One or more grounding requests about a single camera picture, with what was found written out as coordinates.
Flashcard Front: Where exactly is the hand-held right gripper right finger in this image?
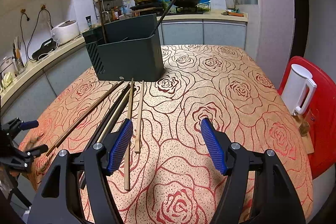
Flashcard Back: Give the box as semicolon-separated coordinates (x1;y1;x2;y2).
200;118;306;224

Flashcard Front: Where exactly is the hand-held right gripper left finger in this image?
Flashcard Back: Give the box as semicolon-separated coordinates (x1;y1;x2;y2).
28;118;134;224

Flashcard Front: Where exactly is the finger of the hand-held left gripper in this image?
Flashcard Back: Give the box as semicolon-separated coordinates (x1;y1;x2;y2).
1;118;39;136
12;144;49;161

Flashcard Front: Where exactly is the black chopstick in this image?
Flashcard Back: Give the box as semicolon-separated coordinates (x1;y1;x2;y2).
79;84;130;190
149;0;182;38
98;84;131;138

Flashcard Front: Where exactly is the light wooden chopstick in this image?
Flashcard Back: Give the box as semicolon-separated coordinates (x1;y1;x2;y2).
97;87;135;144
134;80;145;153
124;78;135;191

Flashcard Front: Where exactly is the brown chopstick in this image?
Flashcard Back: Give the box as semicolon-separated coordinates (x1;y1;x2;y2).
45;80;124;157
98;0;109;44

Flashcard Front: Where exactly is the dark green utensil holder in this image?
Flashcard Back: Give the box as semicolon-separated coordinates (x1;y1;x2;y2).
82;13;165;82

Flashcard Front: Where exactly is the jar of kitchen utensils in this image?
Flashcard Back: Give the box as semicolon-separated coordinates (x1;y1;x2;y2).
12;36;27;75

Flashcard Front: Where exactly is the rose pattern tablecloth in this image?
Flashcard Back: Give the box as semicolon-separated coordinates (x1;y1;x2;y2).
18;44;314;224

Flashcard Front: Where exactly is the black countertop appliance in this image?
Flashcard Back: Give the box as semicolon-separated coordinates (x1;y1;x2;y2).
31;39;57;60

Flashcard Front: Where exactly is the white electric kettle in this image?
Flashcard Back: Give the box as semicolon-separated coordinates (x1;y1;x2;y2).
281;64;317;115

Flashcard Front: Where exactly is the white rice cooker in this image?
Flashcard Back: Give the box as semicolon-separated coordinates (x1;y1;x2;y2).
51;20;80;44

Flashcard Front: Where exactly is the red plastic chair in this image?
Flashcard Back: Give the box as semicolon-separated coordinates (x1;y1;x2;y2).
278;56;336;180

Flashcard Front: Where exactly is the gas stove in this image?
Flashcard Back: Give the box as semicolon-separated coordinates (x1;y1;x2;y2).
130;2;205;16

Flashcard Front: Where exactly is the black wok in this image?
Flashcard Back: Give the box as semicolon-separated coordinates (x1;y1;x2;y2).
173;0;202;8

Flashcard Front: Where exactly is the black power cable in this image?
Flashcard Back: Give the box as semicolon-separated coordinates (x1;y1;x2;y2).
21;7;51;46

